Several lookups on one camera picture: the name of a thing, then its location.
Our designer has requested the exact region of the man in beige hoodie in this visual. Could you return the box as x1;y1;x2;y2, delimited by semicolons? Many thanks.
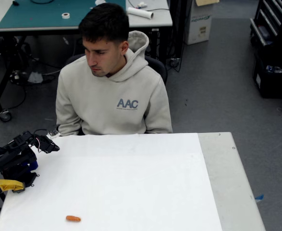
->
56;2;173;137

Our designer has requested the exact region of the large white paper sheet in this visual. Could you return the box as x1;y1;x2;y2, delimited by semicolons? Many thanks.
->
0;132;223;231

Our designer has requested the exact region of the grey caster wheel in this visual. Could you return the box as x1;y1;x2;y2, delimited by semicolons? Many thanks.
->
0;109;12;122

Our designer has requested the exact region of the black rack with grey drawers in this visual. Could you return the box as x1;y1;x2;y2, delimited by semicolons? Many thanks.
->
249;0;282;49

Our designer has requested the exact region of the yellow and black clamp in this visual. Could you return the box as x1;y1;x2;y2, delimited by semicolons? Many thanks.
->
0;179;26;194

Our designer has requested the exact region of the black office chair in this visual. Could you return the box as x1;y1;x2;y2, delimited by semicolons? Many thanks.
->
65;54;168;85

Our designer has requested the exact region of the black storage bin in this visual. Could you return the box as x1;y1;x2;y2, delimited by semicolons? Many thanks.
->
252;51;282;99

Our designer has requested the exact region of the white paper roll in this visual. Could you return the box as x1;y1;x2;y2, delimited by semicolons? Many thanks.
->
126;7;154;20

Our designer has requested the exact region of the grey workbench with black legs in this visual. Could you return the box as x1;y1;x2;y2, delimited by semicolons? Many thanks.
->
0;0;173;116

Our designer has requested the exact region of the green cutting mat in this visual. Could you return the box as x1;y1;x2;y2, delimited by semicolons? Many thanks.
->
0;0;126;29

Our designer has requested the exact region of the white cardboard box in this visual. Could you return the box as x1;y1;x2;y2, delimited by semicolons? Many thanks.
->
185;0;220;45

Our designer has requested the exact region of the white crumpled bag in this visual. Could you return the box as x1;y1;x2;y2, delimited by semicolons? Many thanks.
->
27;71;43;84

